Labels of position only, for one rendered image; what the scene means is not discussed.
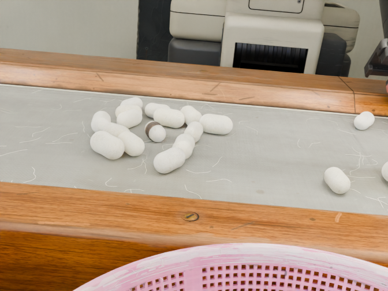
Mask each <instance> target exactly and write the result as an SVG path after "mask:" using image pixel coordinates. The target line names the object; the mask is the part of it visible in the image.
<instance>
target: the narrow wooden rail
mask: <svg viewBox="0 0 388 291"><path fill-rule="evenodd" d="M228 243H265V244H282V245H291V246H297V247H305V248H312V249H318V250H322V251H327V252H333V253H338V254H341V255H345V256H350V257H353V258H356V259H361V260H365V261H367V262H371V263H374V264H377V265H380V266H383V267H387V268H388V215H376V214H363V213H356V212H343V211H331V210H318V209H310V208H298V207H285V206H272V205H265V204H252V203H239V202H226V201H219V200H206V199H193V198H185V197H172V196H159V195H147V194H139V193H126V192H114V191H101V190H94V189H81V188H68V187H61V186H48V185H35V184H22V183H15V182H2V181H0V291H74V290H75V289H77V288H79V287H80V286H82V285H84V284H85V283H87V282H89V281H91V280H93V279H95V278H97V277H99V276H101V275H103V274H105V273H108V272H110V271H112V270H115V269H117V268H119V267H122V266H124V265H127V264H129V263H132V262H135V261H138V260H141V259H144V258H147V257H150V256H154V255H158V254H161V253H165V252H170V251H175V250H178V249H184V248H191V247H198V246H203V245H213V244H228Z"/></svg>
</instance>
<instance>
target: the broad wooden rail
mask: <svg viewBox="0 0 388 291"><path fill-rule="evenodd" d="M386 82H387V81H386V80H373V79H359V78H351V77H338V76H325V75H317V74H304V73H290V72H277V71H270V70H256V69H243V68H230V67H223V66H209V65H196V64H182V63H175V62H162V61H148V60H140V59H127V58H114V57H101V56H90V55H80V54H67V53H53V52H46V51H32V50H19V49H12V48H0V84H7V85H21V86H28V87H42V88H55V89H68V90H75V91H88V92H101V93H109V94H122V95H136V96H149V97H156V98H169V99H182V100H196V101H203V102H217V103H230V104H237V105H250V106H263V107H277V108H284V109H298V110H311V111H324V112H331V113H344V114H358V115H360V114H361V113H362V112H365V111H368V112H370V113H372V114H373V115H374V116H378V117H388V93H387V90H386Z"/></svg>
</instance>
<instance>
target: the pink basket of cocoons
mask: <svg viewBox="0 0 388 291"><path fill-rule="evenodd" d="M236 265H237V268H234V266H236ZM241 265H245V268H241ZM249 265H253V268H249ZM258 265H262V266H261V268H258ZM219 266H222V269H221V270H218V267H219ZM226 266H229V269H226ZM265 266H269V269H266V268H265ZM274 266H278V268H277V270H275V269H273V267H274ZM210 267H213V268H214V270H211V271H210ZM281 267H286V269H285V270H281ZM290 267H291V268H294V271H289V269H290ZM203 268H206V271H203V272H202V269H203ZM298 268H299V269H302V273H300V272H297V270H298ZM306 270H310V274H307V273H305V272H306ZM314 271H316V272H319V274H318V275H314ZM179 273H182V275H181V276H179ZM233 273H237V276H235V277H234V276H233ZM241 273H245V276H241ZM249 273H253V276H249ZM257 273H261V275H260V276H257ZM265 273H268V277H265V276H264V275H265ZM323 273H325V274H327V277H323V276H322V274H323ZM173 274H174V278H171V275H173ZM218 274H221V277H219V278H218ZM226 274H229V277H226ZM273 274H276V275H277V277H273ZM281 274H282V275H285V278H281ZM211 275H214V278H210V276H211ZM289 275H292V276H293V279H289ZM331 275H335V279H332V278H330V277H331ZM203 276H206V278H205V279H203ZM163 277H166V280H163ZM297 277H301V280H297ZM340 277H342V278H344V281H339V278H340ZM305 278H309V282H308V281H305ZM156 279H159V282H156V283H155V280H156ZM313 279H316V280H318V281H317V283H314V282H313ZM349 279H350V280H352V281H353V282H352V284H351V283H348V280H349ZM179 281H182V283H181V284H180V282H179ZM227 281H229V285H226V282H227ZM233 281H237V284H233ZM241 281H244V284H241ZM249 281H252V283H248V282H249ZM256 281H260V284H256ZM264 281H268V284H264ZM272 281H273V282H276V284H275V285H272ZM321 281H325V282H326V284H325V285H322V284H321ZM148 282H151V284H150V285H148ZM173 282H175V285H174V286H172V285H171V283H173ZM218 282H221V285H218ZM280 282H284V284H283V286H282V285H279V284H280ZM356 282H360V283H361V286H357V285H356ZM210 283H214V286H210ZM288 283H291V284H292V286H288ZM329 283H334V287H332V286H329ZM142 284H143V287H142V288H140V285H142ZM203 284H206V287H203ZM296 284H298V285H300V288H296ZM164 285H167V288H164ZM304 285H305V286H308V289H303V287H304ZM338 285H341V286H342V289H339V288H337V287H338ZM365 285H369V286H370V289H367V288H365ZM158 287H159V290H156V288H158ZM312 287H315V288H316V291H320V289H324V291H328V290H329V291H347V290H346V287H348V288H351V290H350V291H355V290H359V291H374V288H378V289H379V291H383V290H384V291H388V268H387V267H383V266H380V265H377V264H374V263H371V262H367V261H365V260H361V259H356V258H353V257H350V256H345V255H341V254H338V253H333V252H327V251H322V250H318V249H312V248H305V247H297V246H291V245H282V244H265V243H228V244H213V245H203V246H198V247H191V248H184V249H178V250H175V251H170V252H165V253H161V254H158V255H154V256H150V257H147V258H144V259H141V260H138V261H135V262H132V263H129V264H127V265H124V266H122V267H119V268H117V269H115V270H112V271H110V272H108V273H105V274H103V275H101V276H99V277H97V278H95V279H93V280H91V281H89V282H87V283H85V284H84V285H82V286H80V287H79V288H77V289H75V290H74V291H132V288H135V290H134V291H149V290H152V291H174V290H175V291H180V289H183V291H218V290H221V291H225V289H228V290H229V291H233V289H236V291H241V289H244V291H248V288H251V289H252V291H256V289H259V291H263V289H267V291H271V290H272V289H275V291H279V290H283V291H315V290H311V289H312Z"/></svg>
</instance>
